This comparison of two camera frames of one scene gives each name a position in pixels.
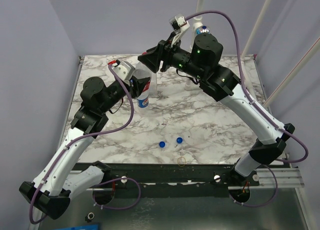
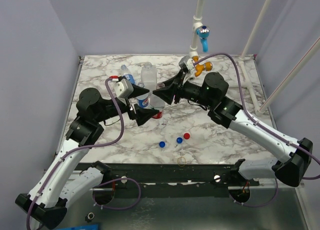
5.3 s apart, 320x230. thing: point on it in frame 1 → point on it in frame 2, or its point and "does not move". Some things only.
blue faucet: [203, 29] does not move
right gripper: [163, 56] → [178, 87]
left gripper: [139, 84] → [142, 115]
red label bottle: [142, 101] → [157, 103]
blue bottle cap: [162, 144] does not move
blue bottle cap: [179, 140] does not move
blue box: [88, 227] does not move
